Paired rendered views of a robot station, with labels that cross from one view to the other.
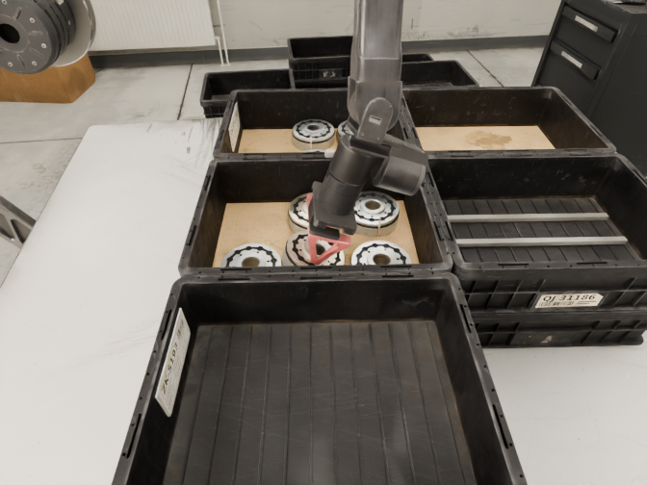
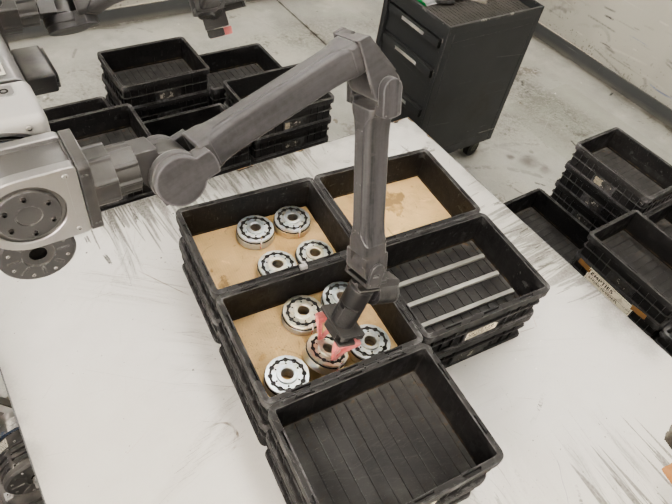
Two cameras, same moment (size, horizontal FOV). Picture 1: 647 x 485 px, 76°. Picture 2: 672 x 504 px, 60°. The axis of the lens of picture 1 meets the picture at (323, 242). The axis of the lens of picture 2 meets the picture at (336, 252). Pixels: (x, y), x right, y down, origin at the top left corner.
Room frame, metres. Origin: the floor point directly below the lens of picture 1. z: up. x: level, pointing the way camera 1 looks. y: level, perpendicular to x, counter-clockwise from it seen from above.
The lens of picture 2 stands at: (-0.10, 0.45, 2.02)
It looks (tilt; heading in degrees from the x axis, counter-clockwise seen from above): 48 degrees down; 325
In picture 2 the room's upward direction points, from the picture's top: 11 degrees clockwise
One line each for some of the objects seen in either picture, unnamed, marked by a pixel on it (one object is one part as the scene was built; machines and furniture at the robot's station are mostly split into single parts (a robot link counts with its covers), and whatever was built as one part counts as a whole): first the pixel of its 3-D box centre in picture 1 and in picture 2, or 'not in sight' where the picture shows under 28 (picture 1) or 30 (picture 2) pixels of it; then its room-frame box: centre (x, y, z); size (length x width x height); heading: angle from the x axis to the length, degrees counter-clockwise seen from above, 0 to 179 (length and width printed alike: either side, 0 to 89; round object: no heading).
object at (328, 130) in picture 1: (313, 130); (255, 228); (0.91, 0.02, 0.86); 0.10 x 0.10 x 0.01
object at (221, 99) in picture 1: (254, 130); (101, 181); (1.78, 0.33, 0.37); 0.40 x 0.30 x 0.45; 97
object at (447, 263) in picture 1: (315, 211); (319, 321); (0.54, 0.01, 0.92); 0.40 x 0.30 x 0.02; 91
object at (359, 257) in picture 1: (380, 262); (369, 342); (0.47, -0.10, 0.86); 0.10 x 0.10 x 0.01
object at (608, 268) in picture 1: (549, 207); (456, 271); (0.55, -0.39, 0.92); 0.40 x 0.30 x 0.02; 91
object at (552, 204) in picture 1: (537, 229); (451, 284); (0.55, -0.39, 0.87); 0.40 x 0.30 x 0.11; 91
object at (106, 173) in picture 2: not in sight; (105, 173); (0.57, 0.40, 1.45); 0.09 x 0.08 x 0.12; 7
